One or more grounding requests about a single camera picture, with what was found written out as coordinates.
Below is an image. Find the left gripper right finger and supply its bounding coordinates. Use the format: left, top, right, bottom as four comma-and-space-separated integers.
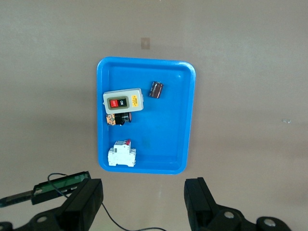
184, 177, 257, 231

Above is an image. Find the thin black left gripper wire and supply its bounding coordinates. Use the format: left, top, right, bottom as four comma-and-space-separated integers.
47, 172, 167, 231

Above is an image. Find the grey on-off switch box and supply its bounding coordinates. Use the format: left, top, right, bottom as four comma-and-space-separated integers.
103, 88, 144, 115

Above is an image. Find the green circuit board module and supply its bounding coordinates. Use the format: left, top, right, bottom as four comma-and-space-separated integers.
31, 171, 92, 205

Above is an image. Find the dark brown capacitor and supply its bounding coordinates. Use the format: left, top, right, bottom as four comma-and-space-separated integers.
149, 81, 165, 99

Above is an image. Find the white circuit breaker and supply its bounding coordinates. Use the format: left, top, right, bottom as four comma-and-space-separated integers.
107, 139, 137, 167

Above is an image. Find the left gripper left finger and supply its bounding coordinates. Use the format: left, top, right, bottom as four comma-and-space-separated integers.
26, 178, 104, 231

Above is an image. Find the blue plastic tray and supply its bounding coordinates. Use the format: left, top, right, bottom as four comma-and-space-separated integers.
96, 56, 197, 175

